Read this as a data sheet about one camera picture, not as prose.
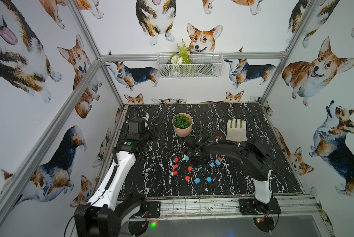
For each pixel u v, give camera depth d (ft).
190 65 2.86
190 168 2.89
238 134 3.39
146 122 2.03
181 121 3.12
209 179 2.74
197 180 2.75
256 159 1.75
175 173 2.79
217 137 3.22
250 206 2.36
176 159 2.98
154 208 2.42
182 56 2.68
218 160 2.94
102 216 1.21
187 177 2.75
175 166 2.86
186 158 3.01
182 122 3.12
